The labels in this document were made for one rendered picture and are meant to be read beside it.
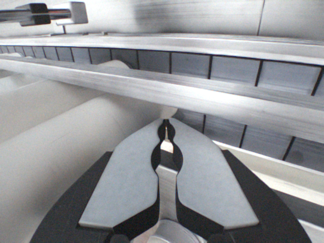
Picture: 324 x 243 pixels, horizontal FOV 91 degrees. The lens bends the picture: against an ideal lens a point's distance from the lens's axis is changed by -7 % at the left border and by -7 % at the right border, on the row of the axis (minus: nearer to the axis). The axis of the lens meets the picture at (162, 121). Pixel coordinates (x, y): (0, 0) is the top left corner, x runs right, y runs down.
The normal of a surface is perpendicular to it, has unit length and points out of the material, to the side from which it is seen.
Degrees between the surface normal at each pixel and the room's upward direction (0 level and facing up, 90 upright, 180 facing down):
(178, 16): 0
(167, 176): 0
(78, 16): 90
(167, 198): 0
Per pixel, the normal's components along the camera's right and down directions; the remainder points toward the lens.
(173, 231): -0.14, -0.88
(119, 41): -0.51, 0.46
